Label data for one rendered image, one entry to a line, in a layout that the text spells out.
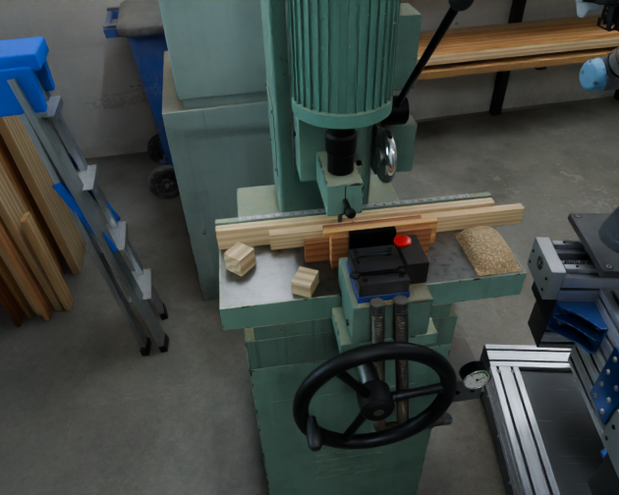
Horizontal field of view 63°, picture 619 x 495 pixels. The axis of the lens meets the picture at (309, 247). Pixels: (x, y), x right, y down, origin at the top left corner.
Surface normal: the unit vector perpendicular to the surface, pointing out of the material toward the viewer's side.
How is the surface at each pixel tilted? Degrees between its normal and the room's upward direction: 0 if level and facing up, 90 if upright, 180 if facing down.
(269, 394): 90
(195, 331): 0
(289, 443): 90
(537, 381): 0
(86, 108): 90
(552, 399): 0
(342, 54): 90
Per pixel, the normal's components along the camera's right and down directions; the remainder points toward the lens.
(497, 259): 0.06, -0.33
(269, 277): -0.03, -0.77
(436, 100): 0.21, 0.62
